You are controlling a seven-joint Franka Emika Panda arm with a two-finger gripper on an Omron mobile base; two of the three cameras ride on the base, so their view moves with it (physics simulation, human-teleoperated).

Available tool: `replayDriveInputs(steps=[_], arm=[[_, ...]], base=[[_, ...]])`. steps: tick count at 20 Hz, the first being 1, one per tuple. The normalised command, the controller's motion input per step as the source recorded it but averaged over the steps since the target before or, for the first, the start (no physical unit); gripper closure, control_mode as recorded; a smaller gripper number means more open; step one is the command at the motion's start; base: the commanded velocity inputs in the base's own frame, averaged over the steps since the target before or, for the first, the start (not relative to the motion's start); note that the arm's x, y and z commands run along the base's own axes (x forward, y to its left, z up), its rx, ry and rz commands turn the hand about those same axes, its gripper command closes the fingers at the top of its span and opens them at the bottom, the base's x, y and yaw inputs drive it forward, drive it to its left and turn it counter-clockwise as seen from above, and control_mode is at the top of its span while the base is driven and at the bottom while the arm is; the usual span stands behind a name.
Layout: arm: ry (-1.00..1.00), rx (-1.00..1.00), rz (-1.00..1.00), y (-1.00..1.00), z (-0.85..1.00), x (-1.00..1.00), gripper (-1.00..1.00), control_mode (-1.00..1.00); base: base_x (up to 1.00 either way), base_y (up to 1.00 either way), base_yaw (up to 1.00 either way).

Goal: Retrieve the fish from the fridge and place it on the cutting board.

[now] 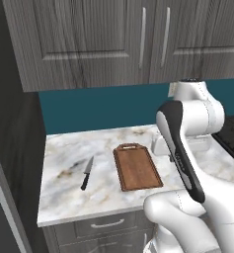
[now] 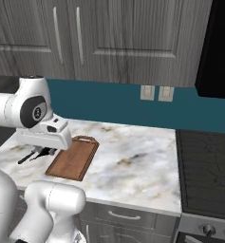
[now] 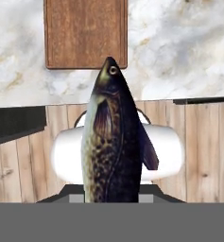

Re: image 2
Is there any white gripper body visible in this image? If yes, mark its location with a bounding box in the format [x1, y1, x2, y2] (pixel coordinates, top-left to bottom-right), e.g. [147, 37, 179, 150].
[14, 123, 73, 152]

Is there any white wall socket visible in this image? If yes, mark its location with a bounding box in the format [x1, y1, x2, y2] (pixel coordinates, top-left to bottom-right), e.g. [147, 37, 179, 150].
[158, 85, 176, 103]
[140, 84, 156, 102]

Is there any silver drawer handle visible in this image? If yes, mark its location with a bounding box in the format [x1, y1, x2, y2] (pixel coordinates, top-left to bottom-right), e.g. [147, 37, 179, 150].
[107, 210, 142, 221]

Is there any grey wood cupboard door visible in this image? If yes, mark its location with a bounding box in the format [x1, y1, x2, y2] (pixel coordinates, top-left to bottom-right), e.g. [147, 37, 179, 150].
[66, 0, 214, 88]
[0, 0, 69, 81]

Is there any grey drawer front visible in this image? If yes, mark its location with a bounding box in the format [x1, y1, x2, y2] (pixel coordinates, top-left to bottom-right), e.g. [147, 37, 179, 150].
[80, 201, 182, 237]

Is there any silver oven knob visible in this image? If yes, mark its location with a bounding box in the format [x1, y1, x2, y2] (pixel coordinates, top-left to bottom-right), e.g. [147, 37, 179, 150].
[201, 223, 217, 238]

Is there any silver oven front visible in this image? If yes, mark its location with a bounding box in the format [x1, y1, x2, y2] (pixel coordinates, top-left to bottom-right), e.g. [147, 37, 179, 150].
[176, 212, 225, 243]

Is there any silver base cupboard handle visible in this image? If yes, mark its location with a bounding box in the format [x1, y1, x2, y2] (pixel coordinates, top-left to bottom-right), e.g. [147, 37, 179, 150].
[84, 223, 91, 243]

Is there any brown wooden cutting board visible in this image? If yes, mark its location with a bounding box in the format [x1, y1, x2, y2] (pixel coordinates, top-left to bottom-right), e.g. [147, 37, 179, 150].
[45, 135, 101, 182]

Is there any black hob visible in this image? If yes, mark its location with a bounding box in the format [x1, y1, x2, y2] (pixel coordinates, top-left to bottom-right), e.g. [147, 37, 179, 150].
[175, 129, 225, 221]

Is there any black range hood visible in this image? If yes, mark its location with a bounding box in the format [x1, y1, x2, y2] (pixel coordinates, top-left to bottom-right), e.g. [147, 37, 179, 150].
[194, 0, 225, 100]

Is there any grey base cupboard door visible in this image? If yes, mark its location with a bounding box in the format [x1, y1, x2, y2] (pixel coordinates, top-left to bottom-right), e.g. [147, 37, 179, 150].
[80, 220, 176, 243]

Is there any silver cupboard door handle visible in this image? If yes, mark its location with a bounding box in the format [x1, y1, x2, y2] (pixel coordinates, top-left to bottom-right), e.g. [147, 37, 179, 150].
[75, 7, 85, 66]
[52, 7, 65, 65]

